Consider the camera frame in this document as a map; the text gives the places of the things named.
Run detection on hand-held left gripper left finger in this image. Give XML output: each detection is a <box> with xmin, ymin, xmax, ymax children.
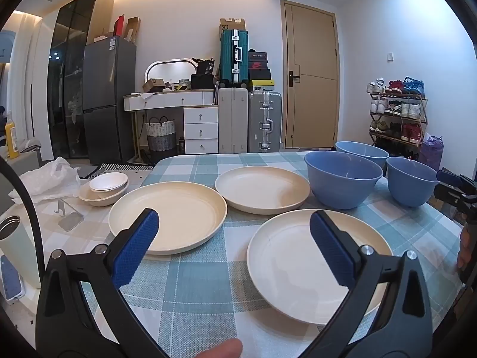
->
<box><xmin>35</xmin><ymin>208</ymin><xmax>168</xmax><ymax>358</ymax></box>

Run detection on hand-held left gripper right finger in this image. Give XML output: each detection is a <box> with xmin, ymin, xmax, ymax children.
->
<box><xmin>309</xmin><ymin>210</ymin><xmax>435</xmax><ymax>358</ymax></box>

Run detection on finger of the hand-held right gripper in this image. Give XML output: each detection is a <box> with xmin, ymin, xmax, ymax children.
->
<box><xmin>437</xmin><ymin>169</ymin><xmax>464</xmax><ymax>187</ymax></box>
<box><xmin>433</xmin><ymin>183</ymin><xmax>468</xmax><ymax>204</ymax></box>

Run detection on blue bowl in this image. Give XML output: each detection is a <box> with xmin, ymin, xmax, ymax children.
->
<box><xmin>386</xmin><ymin>157</ymin><xmax>440</xmax><ymax>208</ymax></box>
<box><xmin>304</xmin><ymin>151</ymin><xmax>384</xmax><ymax>210</ymax></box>
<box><xmin>334</xmin><ymin>141</ymin><xmax>390</xmax><ymax>172</ymax></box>

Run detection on cream plate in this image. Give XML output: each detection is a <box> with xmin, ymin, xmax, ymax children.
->
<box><xmin>215</xmin><ymin>166</ymin><xmax>311</xmax><ymax>215</ymax></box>
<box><xmin>108</xmin><ymin>181</ymin><xmax>228</xmax><ymax>256</ymax></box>
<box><xmin>247</xmin><ymin>209</ymin><xmax>395</xmax><ymax>325</ymax></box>

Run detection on person's right hand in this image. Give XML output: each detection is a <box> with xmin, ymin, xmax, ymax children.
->
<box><xmin>456</xmin><ymin>227</ymin><xmax>474</xmax><ymax>271</ymax></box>

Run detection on person's left hand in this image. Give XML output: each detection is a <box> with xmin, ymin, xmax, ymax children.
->
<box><xmin>196</xmin><ymin>338</ymin><xmax>244</xmax><ymax>358</ymax></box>

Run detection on purple bag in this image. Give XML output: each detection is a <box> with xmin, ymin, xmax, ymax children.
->
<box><xmin>417</xmin><ymin>132</ymin><xmax>445</xmax><ymax>172</ymax></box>

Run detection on beige checked tablecloth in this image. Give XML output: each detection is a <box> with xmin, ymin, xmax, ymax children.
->
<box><xmin>0</xmin><ymin>179</ymin><xmax>150</xmax><ymax>358</ymax></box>

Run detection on white plate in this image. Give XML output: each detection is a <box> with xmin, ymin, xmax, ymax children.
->
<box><xmin>89</xmin><ymin>172</ymin><xmax>128</xmax><ymax>199</ymax></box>

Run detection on metal phone stand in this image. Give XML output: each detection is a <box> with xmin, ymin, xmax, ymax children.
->
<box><xmin>52</xmin><ymin>198</ymin><xmax>84</xmax><ymax>232</ymax></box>

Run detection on striped rug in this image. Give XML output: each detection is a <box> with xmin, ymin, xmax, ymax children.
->
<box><xmin>78</xmin><ymin>162</ymin><xmax>153</xmax><ymax>180</ymax></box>

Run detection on blue checked tablecloth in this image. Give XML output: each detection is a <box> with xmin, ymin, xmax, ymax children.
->
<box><xmin>80</xmin><ymin>152</ymin><xmax>466</xmax><ymax>358</ymax></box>

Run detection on metal shoe rack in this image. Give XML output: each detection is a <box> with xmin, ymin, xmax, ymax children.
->
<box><xmin>367</xmin><ymin>78</ymin><xmax>428</xmax><ymax>157</ymax></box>

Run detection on collection of shelved sneakers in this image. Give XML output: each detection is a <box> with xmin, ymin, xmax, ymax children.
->
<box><xmin>367</xmin><ymin>77</ymin><xmax>425</xmax><ymax>140</ymax></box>

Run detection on woven laundry basket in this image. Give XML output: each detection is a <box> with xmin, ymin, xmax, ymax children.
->
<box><xmin>146</xmin><ymin>117</ymin><xmax>176</xmax><ymax>152</ymax></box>

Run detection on white plastic bag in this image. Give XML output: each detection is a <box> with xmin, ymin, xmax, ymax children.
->
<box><xmin>8</xmin><ymin>157</ymin><xmax>83</xmax><ymax>205</ymax></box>

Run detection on white tumbler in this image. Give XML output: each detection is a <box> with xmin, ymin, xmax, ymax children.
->
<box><xmin>0</xmin><ymin>214</ymin><xmax>41</xmax><ymax>289</ymax></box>

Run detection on blue white phone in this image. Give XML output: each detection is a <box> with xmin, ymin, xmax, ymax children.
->
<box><xmin>0</xmin><ymin>254</ymin><xmax>26</xmax><ymax>301</ymax></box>

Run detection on white drawer unit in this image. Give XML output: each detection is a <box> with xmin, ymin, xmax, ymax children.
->
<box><xmin>183</xmin><ymin>106</ymin><xmax>219</xmax><ymax>155</ymax></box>

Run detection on silver suitcase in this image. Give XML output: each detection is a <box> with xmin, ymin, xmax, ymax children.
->
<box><xmin>248</xmin><ymin>90</ymin><xmax>282</xmax><ymax>153</ymax></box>

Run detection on white vanity desk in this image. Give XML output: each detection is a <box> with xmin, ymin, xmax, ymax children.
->
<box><xmin>124</xmin><ymin>90</ymin><xmax>219</xmax><ymax>157</ymax></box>

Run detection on beige suitcase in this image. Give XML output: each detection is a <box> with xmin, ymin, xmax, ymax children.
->
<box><xmin>218</xmin><ymin>87</ymin><xmax>249</xmax><ymax>154</ymax></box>

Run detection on small cardboard box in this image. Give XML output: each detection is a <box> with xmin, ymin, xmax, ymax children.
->
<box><xmin>142</xmin><ymin>78</ymin><xmax>166</xmax><ymax>93</ymax></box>

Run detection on orange juice bottle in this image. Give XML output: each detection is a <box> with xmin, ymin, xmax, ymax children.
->
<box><xmin>4</xmin><ymin>111</ymin><xmax>19</xmax><ymax>159</ymax></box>

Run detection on grey refrigerator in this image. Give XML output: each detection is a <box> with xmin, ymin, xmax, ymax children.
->
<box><xmin>83</xmin><ymin>36</ymin><xmax>137</xmax><ymax>165</ymax></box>

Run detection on black glass cabinet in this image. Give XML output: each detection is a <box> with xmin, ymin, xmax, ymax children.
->
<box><xmin>47</xmin><ymin>0</ymin><xmax>114</xmax><ymax>160</ymax></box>

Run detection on oval mirror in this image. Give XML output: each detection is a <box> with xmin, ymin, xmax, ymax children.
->
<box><xmin>145</xmin><ymin>58</ymin><xmax>198</xmax><ymax>92</ymax></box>

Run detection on black bag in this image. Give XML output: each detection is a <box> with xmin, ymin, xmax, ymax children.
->
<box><xmin>191</xmin><ymin>58</ymin><xmax>217</xmax><ymax>90</ymax></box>

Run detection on wooden door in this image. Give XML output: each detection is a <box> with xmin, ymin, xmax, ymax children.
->
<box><xmin>280</xmin><ymin>0</ymin><xmax>340</xmax><ymax>149</ymax></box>

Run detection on teal suitcase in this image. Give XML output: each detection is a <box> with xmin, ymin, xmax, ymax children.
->
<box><xmin>220</xmin><ymin>29</ymin><xmax>249</xmax><ymax>84</ymax></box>

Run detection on flat cardboard box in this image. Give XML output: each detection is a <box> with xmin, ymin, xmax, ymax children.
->
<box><xmin>126</xmin><ymin>17</ymin><xmax>141</xmax><ymax>43</ymax></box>

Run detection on black cable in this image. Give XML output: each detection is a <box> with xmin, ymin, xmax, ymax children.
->
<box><xmin>0</xmin><ymin>155</ymin><xmax>47</xmax><ymax>280</ymax></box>

